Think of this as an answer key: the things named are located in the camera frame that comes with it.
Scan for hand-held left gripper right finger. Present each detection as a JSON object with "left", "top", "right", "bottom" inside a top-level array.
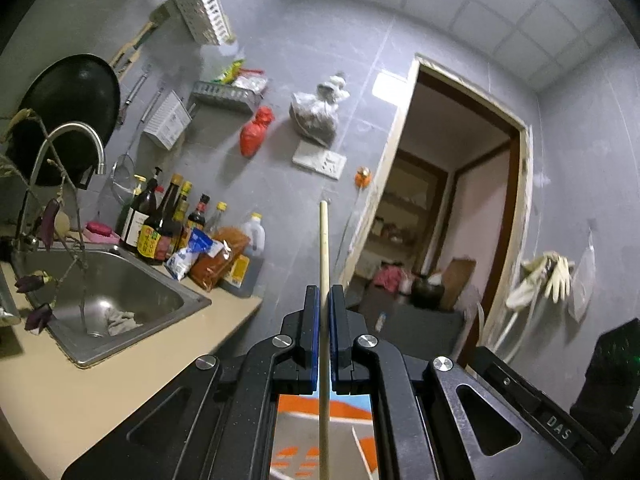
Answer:
[{"left": 330, "top": 285, "right": 584, "bottom": 480}]

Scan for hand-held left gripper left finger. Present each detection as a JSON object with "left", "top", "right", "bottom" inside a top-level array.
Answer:
[{"left": 62, "top": 285, "right": 321, "bottom": 480}]

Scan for wooden chopstick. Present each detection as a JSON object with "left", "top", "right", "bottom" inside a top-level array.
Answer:
[{"left": 318, "top": 200, "right": 332, "bottom": 480}]

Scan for orange blue brown tablecloth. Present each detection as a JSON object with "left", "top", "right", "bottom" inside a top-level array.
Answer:
[{"left": 272, "top": 394, "right": 376, "bottom": 480}]

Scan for pink cloth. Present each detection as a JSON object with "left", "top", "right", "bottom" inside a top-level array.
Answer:
[{"left": 372, "top": 262, "right": 413, "bottom": 293}]

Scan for dark clay pot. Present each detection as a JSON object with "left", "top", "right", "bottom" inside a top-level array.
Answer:
[{"left": 411, "top": 274, "right": 446, "bottom": 309}]

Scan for large oil jug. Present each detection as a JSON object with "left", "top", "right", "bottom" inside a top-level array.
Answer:
[{"left": 220, "top": 212, "right": 266, "bottom": 297}]

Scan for brown snack packet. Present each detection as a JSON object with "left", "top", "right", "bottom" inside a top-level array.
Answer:
[{"left": 189, "top": 227, "right": 251, "bottom": 292}]

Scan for pale rubber gloves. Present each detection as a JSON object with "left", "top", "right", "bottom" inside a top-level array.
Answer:
[{"left": 506, "top": 250, "right": 576, "bottom": 311}]

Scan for cardboard piece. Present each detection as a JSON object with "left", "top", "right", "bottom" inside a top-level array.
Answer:
[{"left": 440, "top": 257, "right": 477, "bottom": 311}]

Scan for blue white packet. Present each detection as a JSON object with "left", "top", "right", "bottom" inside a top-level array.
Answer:
[{"left": 166, "top": 230, "right": 223, "bottom": 281}]

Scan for clear yellow-cap bottle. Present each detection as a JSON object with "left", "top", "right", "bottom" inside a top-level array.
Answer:
[{"left": 207, "top": 202, "right": 228, "bottom": 236}]

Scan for red-cap sauce bottle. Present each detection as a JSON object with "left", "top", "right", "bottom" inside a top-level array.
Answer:
[{"left": 186, "top": 194, "right": 211, "bottom": 241}]

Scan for yellow-cap sauce bottle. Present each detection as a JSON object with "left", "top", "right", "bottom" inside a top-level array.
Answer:
[{"left": 172, "top": 181, "right": 193, "bottom": 256}]

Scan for yellow-label soy sauce bottle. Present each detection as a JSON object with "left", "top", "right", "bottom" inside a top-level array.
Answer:
[{"left": 137, "top": 174, "right": 183, "bottom": 266}]

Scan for grey rag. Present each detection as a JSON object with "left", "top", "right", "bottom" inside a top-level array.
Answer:
[{"left": 105, "top": 310, "right": 151, "bottom": 337}]

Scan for stainless steel sink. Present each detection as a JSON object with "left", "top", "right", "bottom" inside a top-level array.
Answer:
[{"left": 10, "top": 242, "right": 213, "bottom": 367}]

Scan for red plastic bag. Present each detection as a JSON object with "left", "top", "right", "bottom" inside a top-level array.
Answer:
[{"left": 239, "top": 106, "right": 276, "bottom": 157}]

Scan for dark pump bottle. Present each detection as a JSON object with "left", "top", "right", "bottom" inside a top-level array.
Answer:
[{"left": 137, "top": 166, "right": 165, "bottom": 221}]

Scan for green wine bottle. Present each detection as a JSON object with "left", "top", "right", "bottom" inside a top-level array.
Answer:
[{"left": 116, "top": 175, "right": 147, "bottom": 253}]

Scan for grey plastic bag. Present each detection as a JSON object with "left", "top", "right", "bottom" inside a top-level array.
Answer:
[{"left": 290, "top": 72, "right": 348, "bottom": 148}]

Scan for pink soap dish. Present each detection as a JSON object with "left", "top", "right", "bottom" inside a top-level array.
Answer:
[{"left": 84, "top": 220, "right": 121, "bottom": 245}]

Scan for metal strainer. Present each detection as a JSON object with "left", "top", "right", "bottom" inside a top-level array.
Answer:
[{"left": 111, "top": 110, "right": 151, "bottom": 196}]

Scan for small white plastic basket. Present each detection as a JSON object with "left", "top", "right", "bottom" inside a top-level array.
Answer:
[{"left": 142, "top": 91, "right": 193, "bottom": 151}]

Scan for white snack packet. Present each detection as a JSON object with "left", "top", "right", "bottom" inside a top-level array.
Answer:
[{"left": 232, "top": 67, "right": 266, "bottom": 93}]

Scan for yellow green snack packet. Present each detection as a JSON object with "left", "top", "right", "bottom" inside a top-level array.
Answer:
[{"left": 215, "top": 59, "right": 246, "bottom": 85}]

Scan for dried flower stem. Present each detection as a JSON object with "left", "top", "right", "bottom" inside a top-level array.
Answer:
[{"left": 0, "top": 107, "right": 101, "bottom": 336}]

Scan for steel faucet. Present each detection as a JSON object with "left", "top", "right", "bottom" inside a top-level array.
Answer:
[{"left": 15, "top": 121, "right": 107, "bottom": 251}]

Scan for black wok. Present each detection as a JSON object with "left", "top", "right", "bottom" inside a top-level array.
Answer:
[{"left": 5, "top": 54, "right": 122, "bottom": 187}]

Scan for large white plastic basket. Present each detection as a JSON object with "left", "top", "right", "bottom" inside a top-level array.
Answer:
[{"left": 172, "top": 0, "right": 236, "bottom": 47}]

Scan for clear plastic wall bag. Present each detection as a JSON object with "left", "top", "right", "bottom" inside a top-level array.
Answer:
[{"left": 567, "top": 232, "right": 597, "bottom": 323}]

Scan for white hose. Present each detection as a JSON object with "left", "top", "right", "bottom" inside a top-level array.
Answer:
[{"left": 492, "top": 290, "right": 543, "bottom": 356}]

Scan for wooden door frame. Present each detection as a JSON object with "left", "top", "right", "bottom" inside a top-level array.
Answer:
[{"left": 340, "top": 55, "right": 533, "bottom": 361}]

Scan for white wall socket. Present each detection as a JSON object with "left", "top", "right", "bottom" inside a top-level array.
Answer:
[{"left": 292, "top": 141, "right": 347, "bottom": 181}]

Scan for metal wall shelf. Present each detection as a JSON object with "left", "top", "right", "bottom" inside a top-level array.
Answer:
[{"left": 190, "top": 80, "right": 263, "bottom": 115}]

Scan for wooden-handled kitchen tool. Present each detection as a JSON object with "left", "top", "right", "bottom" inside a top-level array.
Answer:
[{"left": 110, "top": 0, "right": 176, "bottom": 68}]

